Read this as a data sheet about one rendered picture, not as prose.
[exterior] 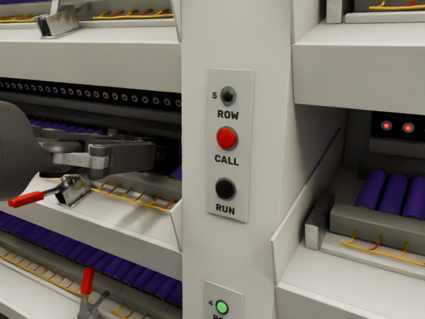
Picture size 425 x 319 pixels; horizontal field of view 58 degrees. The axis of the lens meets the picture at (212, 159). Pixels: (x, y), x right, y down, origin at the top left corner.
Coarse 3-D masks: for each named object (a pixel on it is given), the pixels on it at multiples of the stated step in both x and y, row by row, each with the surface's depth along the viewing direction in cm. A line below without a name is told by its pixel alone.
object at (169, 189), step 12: (60, 180) 50; (96, 180) 49; (108, 180) 47; (120, 180) 46; (132, 180) 45; (144, 180) 44; (156, 180) 44; (168, 180) 43; (180, 180) 43; (108, 192) 46; (144, 192) 44; (156, 192) 43; (168, 192) 42; (180, 192) 41; (144, 204) 43; (168, 204) 42
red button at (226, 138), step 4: (220, 132) 31; (224, 132) 30; (228, 132) 30; (232, 132) 30; (220, 136) 31; (224, 136) 31; (228, 136) 30; (232, 136) 30; (220, 140) 31; (224, 140) 31; (228, 140) 30; (232, 140) 30; (220, 144) 31; (224, 144) 31; (228, 144) 31; (232, 144) 30; (224, 148) 31; (228, 148) 31
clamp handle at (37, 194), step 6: (66, 180) 46; (60, 186) 46; (66, 186) 46; (30, 192) 43; (36, 192) 43; (42, 192) 43; (48, 192) 44; (54, 192) 44; (18, 198) 41; (24, 198) 41; (30, 198) 42; (36, 198) 42; (42, 198) 43; (12, 204) 40; (18, 204) 41; (24, 204) 41
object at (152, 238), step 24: (0, 96) 77; (24, 96) 73; (48, 96) 70; (168, 120) 56; (24, 192) 50; (96, 192) 48; (24, 216) 52; (48, 216) 48; (72, 216) 45; (96, 216) 44; (120, 216) 43; (144, 216) 42; (168, 216) 42; (96, 240) 45; (120, 240) 42; (144, 240) 39; (168, 240) 38; (144, 264) 42; (168, 264) 39
